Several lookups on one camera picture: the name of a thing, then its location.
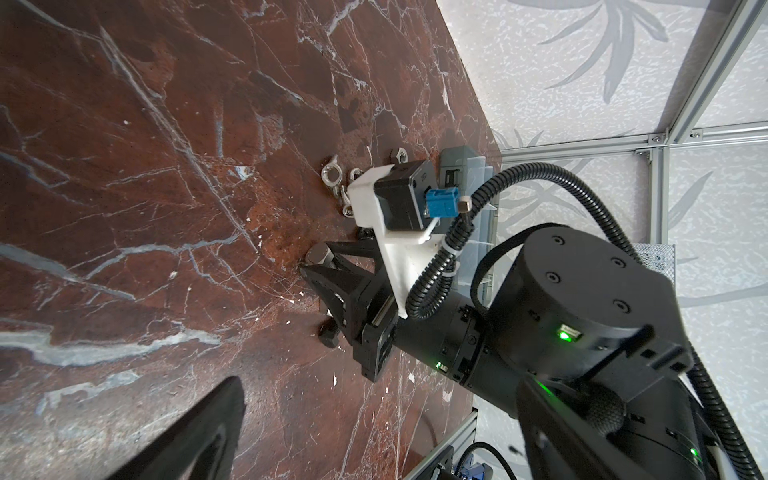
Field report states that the silver hex nut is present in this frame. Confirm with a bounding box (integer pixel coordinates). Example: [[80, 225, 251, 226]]
[[304, 242, 334, 268]]

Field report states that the silver eye nut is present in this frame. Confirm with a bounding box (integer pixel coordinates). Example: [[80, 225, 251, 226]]
[[320, 155, 344, 190]]

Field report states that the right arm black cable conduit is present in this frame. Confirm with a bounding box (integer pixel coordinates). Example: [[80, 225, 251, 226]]
[[404, 161, 763, 480]]

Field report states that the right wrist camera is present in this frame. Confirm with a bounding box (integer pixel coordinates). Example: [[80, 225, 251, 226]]
[[346, 160, 460, 318]]

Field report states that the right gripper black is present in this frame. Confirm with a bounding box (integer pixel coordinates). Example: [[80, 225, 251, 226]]
[[300, 239, 403, 382]]

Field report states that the aluminium frame crossbar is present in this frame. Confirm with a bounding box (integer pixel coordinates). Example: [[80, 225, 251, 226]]
[[501, 121, 767, 165]]

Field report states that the aluminium frame post right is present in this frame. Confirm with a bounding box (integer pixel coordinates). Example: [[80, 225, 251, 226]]
[[665, 0, 767, 146]]

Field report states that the black screw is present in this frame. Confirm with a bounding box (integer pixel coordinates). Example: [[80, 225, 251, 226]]
[[317, 318, 340, 349]]

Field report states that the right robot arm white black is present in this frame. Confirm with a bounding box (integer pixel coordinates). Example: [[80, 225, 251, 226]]
[[301, 224, 761, 479]]

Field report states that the clear compartment organizer box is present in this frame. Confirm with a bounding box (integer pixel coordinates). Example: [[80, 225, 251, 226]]
[[437, 145, 502, 301]]

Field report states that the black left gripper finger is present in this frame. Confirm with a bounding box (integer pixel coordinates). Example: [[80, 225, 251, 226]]
[[110, 376, 246, 479]]

